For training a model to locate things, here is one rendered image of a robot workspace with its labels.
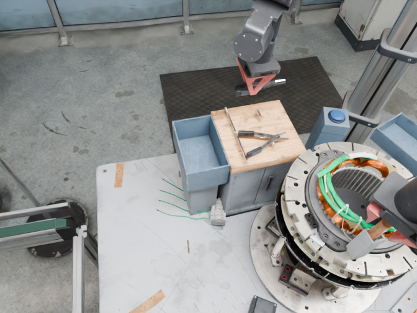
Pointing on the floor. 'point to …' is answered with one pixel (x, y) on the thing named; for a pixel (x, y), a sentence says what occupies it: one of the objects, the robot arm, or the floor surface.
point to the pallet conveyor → (44, 235)
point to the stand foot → (80, 213)
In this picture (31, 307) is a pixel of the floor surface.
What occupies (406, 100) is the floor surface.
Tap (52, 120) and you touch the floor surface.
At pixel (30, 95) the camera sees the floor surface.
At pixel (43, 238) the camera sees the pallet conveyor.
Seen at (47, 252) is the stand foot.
